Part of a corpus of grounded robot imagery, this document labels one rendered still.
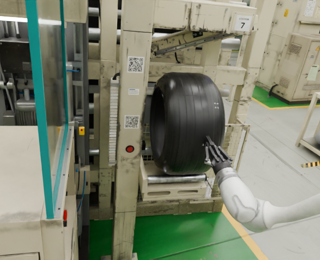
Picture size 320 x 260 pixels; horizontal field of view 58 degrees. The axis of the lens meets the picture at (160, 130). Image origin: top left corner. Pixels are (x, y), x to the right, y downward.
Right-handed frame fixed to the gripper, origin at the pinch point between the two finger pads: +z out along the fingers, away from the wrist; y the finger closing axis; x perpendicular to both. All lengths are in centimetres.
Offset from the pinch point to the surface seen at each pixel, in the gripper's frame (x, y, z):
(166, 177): 32.8, 12.6, 11.6
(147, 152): 38, 19, 38
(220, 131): -2.1, -7.0, 5.7
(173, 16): -40, 11, 55
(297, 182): 138, -174, 99
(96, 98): 36, 49, 100
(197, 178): 33.9, -5.1, 10.5
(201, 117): -7.9, 2.7, 8.7
